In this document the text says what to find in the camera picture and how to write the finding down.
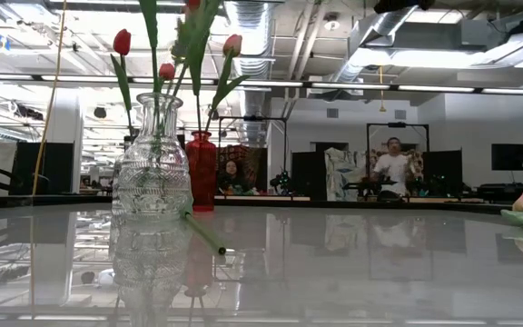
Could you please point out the green stem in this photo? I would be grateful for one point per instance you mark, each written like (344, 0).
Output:
(204, 234)

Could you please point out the background black robot arm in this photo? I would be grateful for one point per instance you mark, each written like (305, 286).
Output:
(282, 179)
(370, 186)

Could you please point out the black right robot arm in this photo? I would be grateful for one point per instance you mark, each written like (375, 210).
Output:
(402, 4)

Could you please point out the red glass vase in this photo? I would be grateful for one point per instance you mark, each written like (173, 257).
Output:
(201, 172)

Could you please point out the embossed clear glass vase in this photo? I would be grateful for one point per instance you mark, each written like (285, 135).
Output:
(152, 181)

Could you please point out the dark patterned fabric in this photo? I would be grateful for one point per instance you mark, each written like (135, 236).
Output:
(252, 156)

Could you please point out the person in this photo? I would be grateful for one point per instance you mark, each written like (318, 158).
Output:
(232, 170)
(395, 168)

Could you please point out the white teal patterned fabric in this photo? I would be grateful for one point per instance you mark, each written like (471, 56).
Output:
(341, 177)

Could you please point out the brown patterned fabric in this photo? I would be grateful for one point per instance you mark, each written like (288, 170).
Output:
(418, 159)

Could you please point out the round ceiling fixture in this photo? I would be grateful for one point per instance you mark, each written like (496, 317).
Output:
(332, 22)

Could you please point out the black round ceiling speaker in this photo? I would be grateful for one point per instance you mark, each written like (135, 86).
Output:
(100, 112)

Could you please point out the ceiling light strip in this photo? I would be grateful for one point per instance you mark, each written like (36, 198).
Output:
(434, 88)

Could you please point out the black monitor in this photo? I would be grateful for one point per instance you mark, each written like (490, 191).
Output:
(511, 156)

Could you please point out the black pipe frame stand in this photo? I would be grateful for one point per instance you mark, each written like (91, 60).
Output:
(252, 118)
(397, 124)

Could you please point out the silver corrugated ventilation duct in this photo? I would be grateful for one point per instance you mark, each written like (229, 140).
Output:
(257, 27)

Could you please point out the white rectangular ceiling duct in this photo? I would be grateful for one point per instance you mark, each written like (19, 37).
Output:
(447, 59)

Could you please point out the black aluminium table frame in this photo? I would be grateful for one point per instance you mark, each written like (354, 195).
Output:
(39, 201)

